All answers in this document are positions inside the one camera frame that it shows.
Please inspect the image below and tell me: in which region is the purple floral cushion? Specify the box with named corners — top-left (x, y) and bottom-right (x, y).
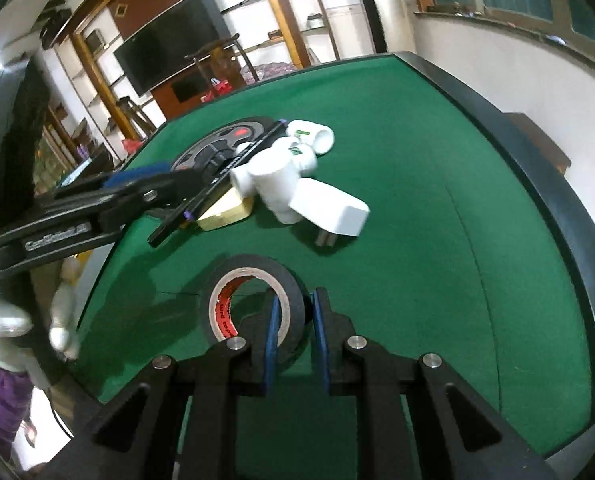
top-left (254, 62), bottom-right (299, 81)

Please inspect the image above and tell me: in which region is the white power adapter plug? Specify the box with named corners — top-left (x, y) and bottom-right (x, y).
top-left (289, 178), bottom-right (370, 247)

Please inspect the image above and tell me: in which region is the white wall shelving unit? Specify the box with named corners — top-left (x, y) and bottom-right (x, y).
top-left (191, 0), bottom-right (373, 72)

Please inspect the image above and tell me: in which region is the black flat television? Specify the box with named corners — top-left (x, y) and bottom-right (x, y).
top-left (114, 0), bottom-right (232, 96)

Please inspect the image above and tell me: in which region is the brown TV cabinet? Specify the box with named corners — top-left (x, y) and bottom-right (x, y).
top-left (151, 65), bottom-right (209, 120)

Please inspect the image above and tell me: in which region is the black electrical tape roll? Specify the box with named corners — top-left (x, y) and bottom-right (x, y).
top-left (198, 254), bottom-right (311, 368)

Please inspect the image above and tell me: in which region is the grey black weight plate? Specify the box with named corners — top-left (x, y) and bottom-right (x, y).
top-left (171, 116), bottom-right (275, 183)

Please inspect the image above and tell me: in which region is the black purple-capped marker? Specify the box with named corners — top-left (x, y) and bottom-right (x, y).
top-left (148, 119), bottom-right (288, 248)

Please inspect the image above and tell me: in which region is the cream rounded triangular box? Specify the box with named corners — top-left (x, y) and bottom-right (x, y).
top-left (197, 188), bottom-right (255, 232)

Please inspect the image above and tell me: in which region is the white-gloved left hand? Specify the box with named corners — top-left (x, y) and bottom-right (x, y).
top-left (0, 253), bottom-right (84, 391)

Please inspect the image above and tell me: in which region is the black table edge rim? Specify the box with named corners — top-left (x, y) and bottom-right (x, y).
top-left (76, 50), bottom-right (595, 480)

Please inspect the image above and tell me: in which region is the white PVC pipe fitting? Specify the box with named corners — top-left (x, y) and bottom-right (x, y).
top-left (229, 136), bottom-right (318, 226)

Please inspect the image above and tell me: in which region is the red plastic bag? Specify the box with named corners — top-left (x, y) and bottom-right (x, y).
top-left (201, 78), bottom-right (232, 103)

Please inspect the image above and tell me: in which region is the purple left sleeve forearm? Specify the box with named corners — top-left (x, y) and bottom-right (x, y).
top-left (0, 368), bottom-right (33, 460)

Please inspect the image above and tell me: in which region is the white PVC pipe green label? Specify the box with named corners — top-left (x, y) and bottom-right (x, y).
top-left (287, 119), bottom-right (335, 155)

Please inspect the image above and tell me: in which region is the dark wooden chair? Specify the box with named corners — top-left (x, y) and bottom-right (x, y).
top-left (185, 34), bottom-right (258, 89)

